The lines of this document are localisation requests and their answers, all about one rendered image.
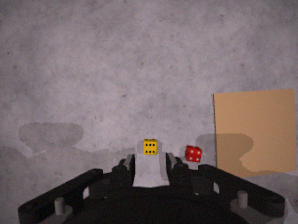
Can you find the yellow die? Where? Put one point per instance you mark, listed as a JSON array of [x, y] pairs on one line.
[[150, 147]]

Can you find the tan square mat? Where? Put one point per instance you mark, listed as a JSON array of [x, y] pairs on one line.
[[255, 132]]

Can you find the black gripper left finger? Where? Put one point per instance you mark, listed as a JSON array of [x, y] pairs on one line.
[[66, 200]]

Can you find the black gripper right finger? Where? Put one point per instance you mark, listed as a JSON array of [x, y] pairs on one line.
[[255, 204]]

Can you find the red die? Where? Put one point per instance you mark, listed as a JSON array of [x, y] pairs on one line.
[[193, 153]]

